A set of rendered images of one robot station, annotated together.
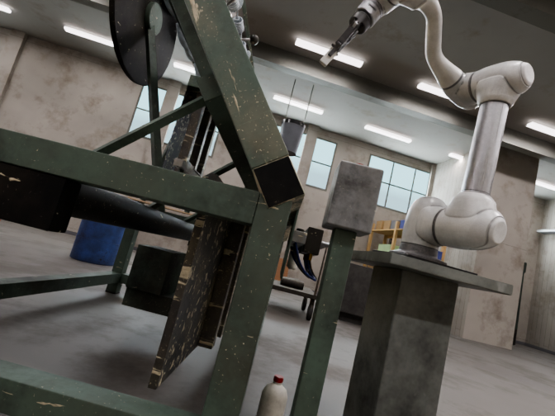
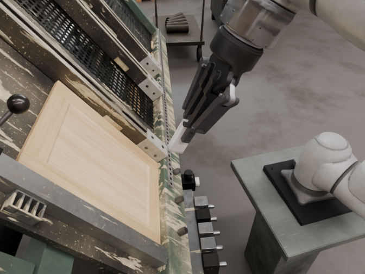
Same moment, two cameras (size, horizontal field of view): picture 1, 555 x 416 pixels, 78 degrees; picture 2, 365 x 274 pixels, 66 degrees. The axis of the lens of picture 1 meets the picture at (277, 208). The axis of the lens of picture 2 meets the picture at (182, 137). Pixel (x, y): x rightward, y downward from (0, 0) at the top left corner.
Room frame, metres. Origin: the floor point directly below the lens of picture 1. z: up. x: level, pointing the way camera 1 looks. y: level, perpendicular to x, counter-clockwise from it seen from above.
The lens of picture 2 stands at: (0.77, 0.01, 1.71)
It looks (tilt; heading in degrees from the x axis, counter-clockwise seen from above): 40 degrees down; 352
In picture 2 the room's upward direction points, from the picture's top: straight up
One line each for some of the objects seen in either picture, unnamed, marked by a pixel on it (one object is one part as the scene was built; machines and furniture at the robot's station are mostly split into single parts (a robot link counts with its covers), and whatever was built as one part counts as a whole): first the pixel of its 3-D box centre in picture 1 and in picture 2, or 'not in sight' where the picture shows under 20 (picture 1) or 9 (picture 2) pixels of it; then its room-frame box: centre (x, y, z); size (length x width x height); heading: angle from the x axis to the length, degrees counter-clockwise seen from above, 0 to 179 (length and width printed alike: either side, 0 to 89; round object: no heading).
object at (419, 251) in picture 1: (415, 252); (307, 176); (1.49, -0.63, 0.80); 0.22 x 0.18 x 0.06; 5
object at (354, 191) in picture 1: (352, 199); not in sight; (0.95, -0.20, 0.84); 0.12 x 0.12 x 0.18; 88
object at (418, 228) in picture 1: (426, 222); (324, 160); (1.46, -0.64, 0.94); 0.18 x 0.16 x 0.22; 28
